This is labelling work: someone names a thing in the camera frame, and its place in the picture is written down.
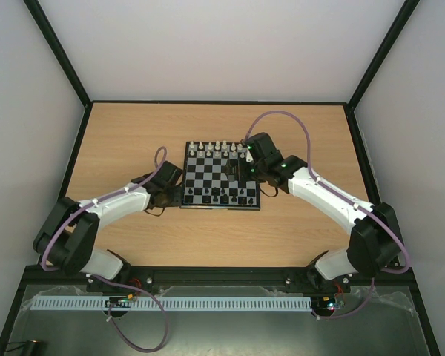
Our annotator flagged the black aluminium mounting rail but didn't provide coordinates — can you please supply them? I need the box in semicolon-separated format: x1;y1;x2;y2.
87;266;352;294

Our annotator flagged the black and grey chessboard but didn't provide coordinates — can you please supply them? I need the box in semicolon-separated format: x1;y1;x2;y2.
181;141;260;211

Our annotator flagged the black king chess piece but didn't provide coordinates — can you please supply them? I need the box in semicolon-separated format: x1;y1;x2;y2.
221;195;229;205

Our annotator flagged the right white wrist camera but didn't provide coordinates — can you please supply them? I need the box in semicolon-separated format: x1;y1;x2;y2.
245;151;254;163

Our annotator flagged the light blue slotted cable duct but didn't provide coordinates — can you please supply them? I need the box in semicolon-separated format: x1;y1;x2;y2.
30;296;312;312

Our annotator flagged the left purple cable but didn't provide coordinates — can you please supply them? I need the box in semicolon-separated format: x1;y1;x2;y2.
39;146;170;352

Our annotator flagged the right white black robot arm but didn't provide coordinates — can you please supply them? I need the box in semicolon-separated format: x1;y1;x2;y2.
230;133;409;291

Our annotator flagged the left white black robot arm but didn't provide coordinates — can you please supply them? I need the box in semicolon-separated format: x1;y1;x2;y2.
33;161;182;280

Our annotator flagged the black enclosure frame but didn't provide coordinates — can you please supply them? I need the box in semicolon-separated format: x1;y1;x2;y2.
0;1;440;355

